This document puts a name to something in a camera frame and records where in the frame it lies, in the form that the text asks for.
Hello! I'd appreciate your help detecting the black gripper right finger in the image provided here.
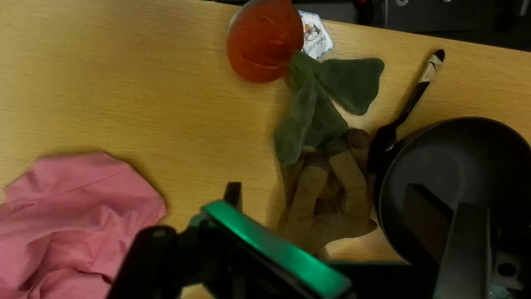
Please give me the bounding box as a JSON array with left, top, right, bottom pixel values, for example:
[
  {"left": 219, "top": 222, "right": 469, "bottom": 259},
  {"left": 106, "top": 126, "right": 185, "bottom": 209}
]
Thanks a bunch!
[{"left": 404, "top": 182, "right": 492, "bottom": 299}]

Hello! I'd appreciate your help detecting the black bowl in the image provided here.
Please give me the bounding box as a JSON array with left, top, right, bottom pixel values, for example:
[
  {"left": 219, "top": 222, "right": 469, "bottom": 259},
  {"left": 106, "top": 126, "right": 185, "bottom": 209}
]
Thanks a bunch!
[{"left": 375, "top": 114, "right": 531, "bottom": 272}]

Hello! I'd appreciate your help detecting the olive green cloth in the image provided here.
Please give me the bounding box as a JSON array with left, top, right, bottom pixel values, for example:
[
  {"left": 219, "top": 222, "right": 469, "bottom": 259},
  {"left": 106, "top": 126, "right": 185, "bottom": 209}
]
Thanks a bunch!
[{"left": 224, "top": 0, "right": 386, "bottom": 255}]

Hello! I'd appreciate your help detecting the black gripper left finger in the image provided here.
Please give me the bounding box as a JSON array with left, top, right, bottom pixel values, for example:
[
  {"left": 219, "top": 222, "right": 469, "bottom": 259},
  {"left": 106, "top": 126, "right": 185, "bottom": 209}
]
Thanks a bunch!
[{"left": 200, "top": 181, "right": 355, "bottom": 299}]

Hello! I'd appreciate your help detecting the pink cloth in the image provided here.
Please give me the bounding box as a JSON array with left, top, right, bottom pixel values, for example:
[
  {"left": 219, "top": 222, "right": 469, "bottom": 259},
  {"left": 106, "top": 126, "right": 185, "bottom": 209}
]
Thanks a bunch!
[{"left": 0, "top": 151, "right": 169, "bottom": 299}]

